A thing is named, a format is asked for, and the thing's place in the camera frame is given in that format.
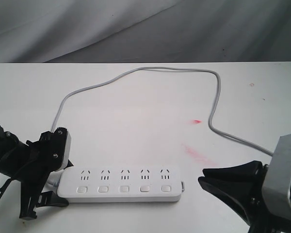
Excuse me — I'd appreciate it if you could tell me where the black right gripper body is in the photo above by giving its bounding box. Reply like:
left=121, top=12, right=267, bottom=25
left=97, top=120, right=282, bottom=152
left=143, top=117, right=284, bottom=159
left=247, top=161, right=291, bottom=233

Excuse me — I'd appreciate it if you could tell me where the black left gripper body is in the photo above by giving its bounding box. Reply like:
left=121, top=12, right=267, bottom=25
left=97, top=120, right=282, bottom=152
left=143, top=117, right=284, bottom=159
left=19, top=131, right=62, bottom=220

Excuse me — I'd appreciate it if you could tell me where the white five-outlet power strip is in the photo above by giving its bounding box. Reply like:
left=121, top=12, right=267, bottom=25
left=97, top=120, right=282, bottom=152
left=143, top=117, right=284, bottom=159
left=57, top=165, right=185, bottom=203

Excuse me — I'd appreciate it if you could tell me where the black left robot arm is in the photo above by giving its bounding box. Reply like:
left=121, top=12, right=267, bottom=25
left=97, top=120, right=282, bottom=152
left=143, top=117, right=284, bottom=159
left=0, top=125, right=72, bottom=220

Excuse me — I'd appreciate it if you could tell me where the grey backdrop cloth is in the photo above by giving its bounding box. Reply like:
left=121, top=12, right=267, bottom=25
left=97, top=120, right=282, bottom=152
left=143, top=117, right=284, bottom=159
left=0, top=0, right=291, bottom=63

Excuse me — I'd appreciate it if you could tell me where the grey power cord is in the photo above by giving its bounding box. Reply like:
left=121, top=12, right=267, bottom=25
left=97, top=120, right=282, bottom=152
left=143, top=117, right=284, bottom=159
left=45, top=67, right=275, bottom=192

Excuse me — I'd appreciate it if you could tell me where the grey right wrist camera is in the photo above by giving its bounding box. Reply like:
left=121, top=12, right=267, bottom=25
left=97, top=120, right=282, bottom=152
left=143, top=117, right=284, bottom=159
left=261, top=134, right=291, bottom=220

